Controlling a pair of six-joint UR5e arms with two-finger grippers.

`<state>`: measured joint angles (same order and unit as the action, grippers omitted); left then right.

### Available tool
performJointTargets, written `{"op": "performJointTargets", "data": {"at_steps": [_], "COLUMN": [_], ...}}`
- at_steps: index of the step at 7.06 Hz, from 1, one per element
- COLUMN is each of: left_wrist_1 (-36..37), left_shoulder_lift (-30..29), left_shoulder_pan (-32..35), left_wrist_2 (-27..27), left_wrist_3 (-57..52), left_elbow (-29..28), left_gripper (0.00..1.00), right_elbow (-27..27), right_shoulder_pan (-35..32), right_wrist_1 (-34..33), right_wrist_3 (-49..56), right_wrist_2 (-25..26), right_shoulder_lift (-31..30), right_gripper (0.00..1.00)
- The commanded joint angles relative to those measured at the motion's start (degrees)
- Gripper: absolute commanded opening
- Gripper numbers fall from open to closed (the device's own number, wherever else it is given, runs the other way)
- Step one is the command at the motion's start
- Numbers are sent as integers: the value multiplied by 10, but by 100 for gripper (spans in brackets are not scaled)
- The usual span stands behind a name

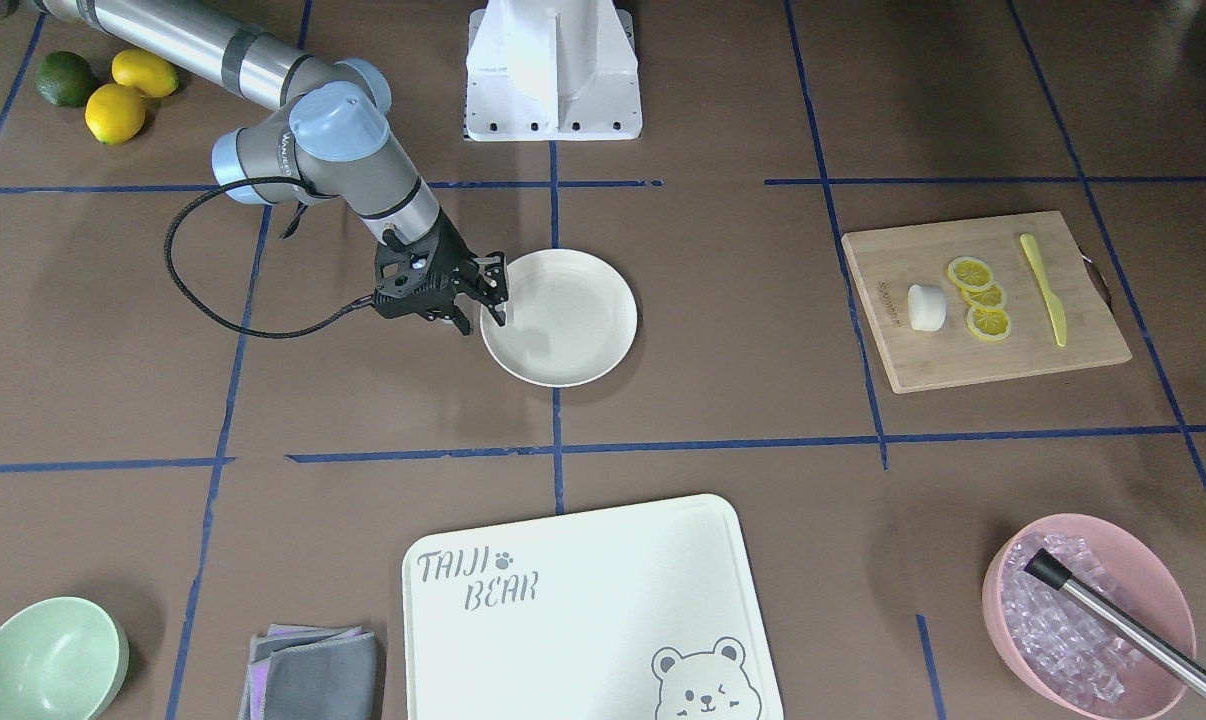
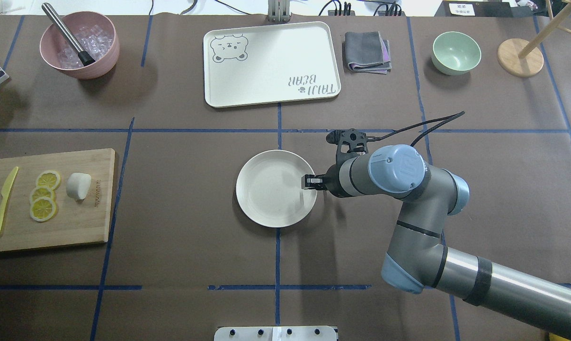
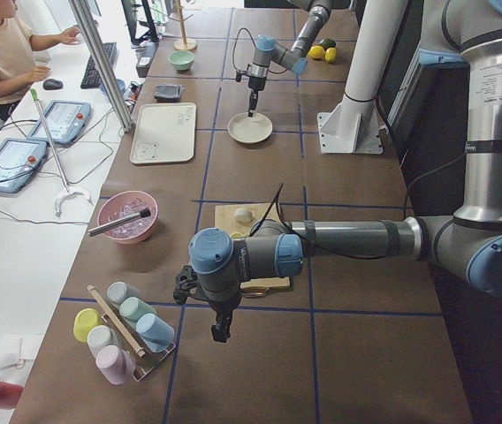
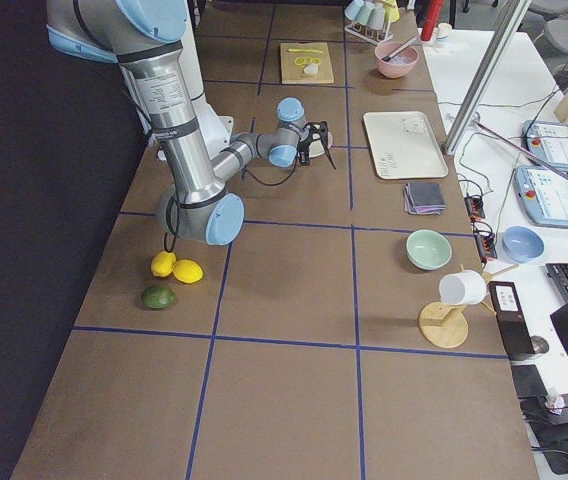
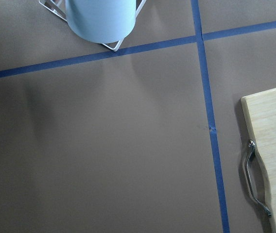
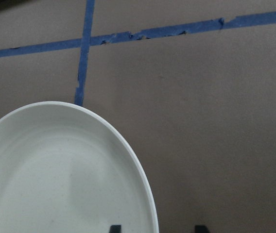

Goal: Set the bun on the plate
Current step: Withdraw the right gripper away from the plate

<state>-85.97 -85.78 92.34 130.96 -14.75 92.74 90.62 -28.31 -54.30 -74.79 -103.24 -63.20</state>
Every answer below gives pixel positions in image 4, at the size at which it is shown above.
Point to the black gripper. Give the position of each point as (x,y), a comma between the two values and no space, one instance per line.
(325,141)

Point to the cream round plate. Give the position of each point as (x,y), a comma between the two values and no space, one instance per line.
(318,148)

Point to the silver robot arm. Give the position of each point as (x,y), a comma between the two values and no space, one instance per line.
(152,42)

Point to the white steamed bun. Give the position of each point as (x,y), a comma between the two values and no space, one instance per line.
(311,69)

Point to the white bear tray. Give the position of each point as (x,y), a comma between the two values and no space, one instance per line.
(403,146)

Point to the bamboo cutting board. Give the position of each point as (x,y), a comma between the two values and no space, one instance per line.
(305,63)

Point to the yellow plastic knife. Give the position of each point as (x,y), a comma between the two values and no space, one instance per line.
(305,50)

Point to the steel muddler black tip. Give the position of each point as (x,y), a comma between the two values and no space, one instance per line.
(399,49)

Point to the pink bowl with ice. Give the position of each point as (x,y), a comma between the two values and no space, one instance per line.
(398,66)

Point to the cup rack with cups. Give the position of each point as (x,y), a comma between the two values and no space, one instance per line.
(371,21)

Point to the grey folded cloth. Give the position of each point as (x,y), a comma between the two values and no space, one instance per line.
(423,198)

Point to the mint green bowl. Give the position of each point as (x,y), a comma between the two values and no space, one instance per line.
(428,249)

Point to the red bottle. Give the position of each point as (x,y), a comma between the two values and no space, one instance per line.
(431,19)

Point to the yellow lemon lower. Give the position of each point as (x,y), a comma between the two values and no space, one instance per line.
(187,271)

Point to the yellow lemon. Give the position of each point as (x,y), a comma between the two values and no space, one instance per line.
(162,264)
(187,271)

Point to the yellow lemon upper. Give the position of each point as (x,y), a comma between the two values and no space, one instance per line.
(162,264)

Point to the white mug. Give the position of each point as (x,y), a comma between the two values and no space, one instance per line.
(464,288)

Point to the blue bowl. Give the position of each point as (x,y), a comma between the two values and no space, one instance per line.
(522,244)

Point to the wooden mug stand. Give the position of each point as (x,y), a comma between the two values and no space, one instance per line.
(444,325)

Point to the far teach pendant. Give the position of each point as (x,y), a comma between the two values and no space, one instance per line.
(548,141)

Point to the teach pendant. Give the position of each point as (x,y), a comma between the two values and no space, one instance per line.
(543,196)
(548,141)

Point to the near teach pendant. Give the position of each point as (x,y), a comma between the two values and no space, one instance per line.
(543,196)

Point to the black phone stand box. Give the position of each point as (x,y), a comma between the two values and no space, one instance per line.
(510,319)

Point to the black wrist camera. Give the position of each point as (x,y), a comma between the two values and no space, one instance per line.
(303,159)

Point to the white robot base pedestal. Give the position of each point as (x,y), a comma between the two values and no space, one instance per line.
(174,21)

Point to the aluminium frame post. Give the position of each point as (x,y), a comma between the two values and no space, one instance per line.
(506,28)

